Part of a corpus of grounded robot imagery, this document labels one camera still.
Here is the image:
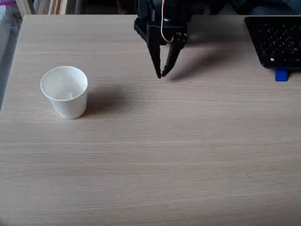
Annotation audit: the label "white paper cup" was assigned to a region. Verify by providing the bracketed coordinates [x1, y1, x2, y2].
[40, 65, 89, 120]

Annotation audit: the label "white red gripper cable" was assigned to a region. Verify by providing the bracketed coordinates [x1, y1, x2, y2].
[160, 0, 175, 44]

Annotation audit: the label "black laptop keyboard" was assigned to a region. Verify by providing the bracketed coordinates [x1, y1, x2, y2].
[244, 16, 301, 70]

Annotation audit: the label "blue plastic part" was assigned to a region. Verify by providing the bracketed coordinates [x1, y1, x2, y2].
[274, 67, 289, 82]

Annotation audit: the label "wooden slats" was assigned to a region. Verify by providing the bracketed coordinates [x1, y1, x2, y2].
[16, 0, 82, 16]

